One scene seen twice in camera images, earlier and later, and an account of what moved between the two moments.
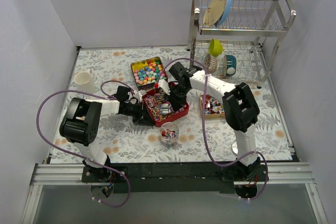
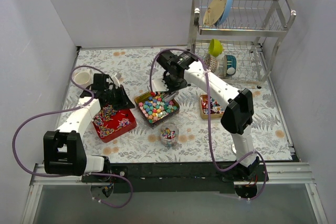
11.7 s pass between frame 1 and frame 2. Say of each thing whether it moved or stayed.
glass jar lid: stayed
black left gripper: moved
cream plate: stayed
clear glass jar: stayed
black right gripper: moved
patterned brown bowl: stayed
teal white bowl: stayed
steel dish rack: stayed
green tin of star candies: moved
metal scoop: moved
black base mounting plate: stayed
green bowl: stayed
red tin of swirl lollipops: moved
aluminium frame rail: stayed
